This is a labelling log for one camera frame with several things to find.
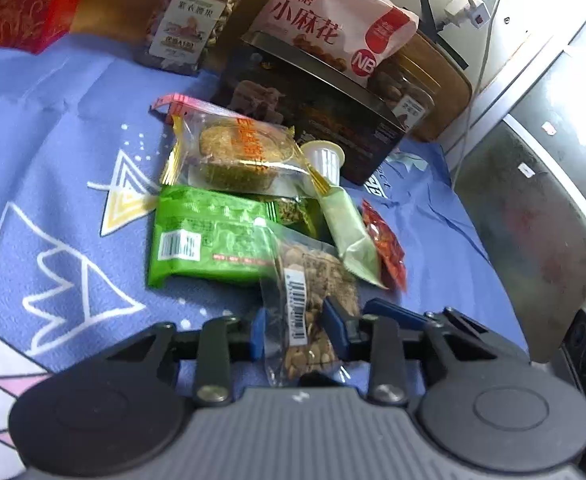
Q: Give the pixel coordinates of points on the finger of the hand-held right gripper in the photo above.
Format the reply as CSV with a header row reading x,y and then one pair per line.
x,y
395,310

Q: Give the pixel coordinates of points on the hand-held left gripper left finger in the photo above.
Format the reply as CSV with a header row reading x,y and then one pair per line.
x,y
258,336

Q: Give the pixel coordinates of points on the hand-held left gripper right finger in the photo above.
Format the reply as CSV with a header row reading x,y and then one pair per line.
x,y
335,330

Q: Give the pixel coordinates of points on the clear nut packet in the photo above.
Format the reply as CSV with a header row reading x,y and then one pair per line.
x,y
318,280

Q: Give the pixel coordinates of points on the dark tin box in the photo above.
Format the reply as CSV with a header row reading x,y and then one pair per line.
x,y
313,110

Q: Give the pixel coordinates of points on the red snack packet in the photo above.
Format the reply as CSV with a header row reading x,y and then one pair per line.
x,y
385,242

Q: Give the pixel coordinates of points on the pale green sachet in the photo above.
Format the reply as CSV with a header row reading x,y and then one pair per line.
x,y
350,232

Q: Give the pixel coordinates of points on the dark green snack packet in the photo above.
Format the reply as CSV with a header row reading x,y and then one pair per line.
x,y
295,215

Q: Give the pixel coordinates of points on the grey metal cabinet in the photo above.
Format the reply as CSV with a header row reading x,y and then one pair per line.
x,y
533,210

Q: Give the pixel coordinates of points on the clear mooncake packet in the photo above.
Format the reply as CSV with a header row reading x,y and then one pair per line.
x,y
238,152

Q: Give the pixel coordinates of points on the nut jar with gold lid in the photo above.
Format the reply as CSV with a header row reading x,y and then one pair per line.
x,y
188,20
405,95

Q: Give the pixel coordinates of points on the blue printed blanket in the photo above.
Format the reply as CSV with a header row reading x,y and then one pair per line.
x,y
58,160

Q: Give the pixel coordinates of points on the black tape strip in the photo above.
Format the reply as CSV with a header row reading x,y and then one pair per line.
x,y
438,35

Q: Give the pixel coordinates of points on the pink snack bag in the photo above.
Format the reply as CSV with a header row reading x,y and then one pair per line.
x,y
318,10

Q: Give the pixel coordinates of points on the white power strip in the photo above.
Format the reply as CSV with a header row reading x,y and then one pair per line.
x,y
473,5

